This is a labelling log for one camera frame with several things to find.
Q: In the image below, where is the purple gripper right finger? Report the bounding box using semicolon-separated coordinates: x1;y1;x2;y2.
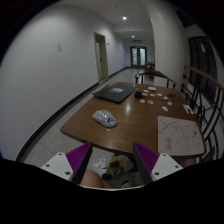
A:
133;143;159;185

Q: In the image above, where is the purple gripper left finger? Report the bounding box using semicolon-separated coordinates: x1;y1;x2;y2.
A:
66;142;92;184

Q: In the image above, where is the white computer mouse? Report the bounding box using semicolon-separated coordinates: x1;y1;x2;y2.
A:
92;110;118;128

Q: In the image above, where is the white shoe on floor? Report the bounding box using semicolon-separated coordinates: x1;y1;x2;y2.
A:
94;158;107;169

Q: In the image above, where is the yellow green bag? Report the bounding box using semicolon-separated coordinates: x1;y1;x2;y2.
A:
102;155;143;188

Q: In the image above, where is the brown wooden table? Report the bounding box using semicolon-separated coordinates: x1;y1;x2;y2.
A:
61;87;206;158

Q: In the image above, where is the small black box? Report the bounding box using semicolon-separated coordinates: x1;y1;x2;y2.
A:
134;92;142;99

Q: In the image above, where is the dark closed laptop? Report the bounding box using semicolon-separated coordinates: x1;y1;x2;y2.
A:
93;84;136;103

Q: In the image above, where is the white card on table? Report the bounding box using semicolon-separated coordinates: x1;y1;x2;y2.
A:
148;87;157;91

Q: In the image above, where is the wooden chair behind table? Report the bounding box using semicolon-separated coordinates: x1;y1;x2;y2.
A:
134;70;177;89

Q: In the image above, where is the glass double door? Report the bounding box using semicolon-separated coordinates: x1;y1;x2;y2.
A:
130;46;147;68

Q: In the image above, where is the green exit sign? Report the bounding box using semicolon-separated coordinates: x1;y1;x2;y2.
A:
134;40;142;44

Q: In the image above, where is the beige side door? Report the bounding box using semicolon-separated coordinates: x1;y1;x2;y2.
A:
94;33;109;80

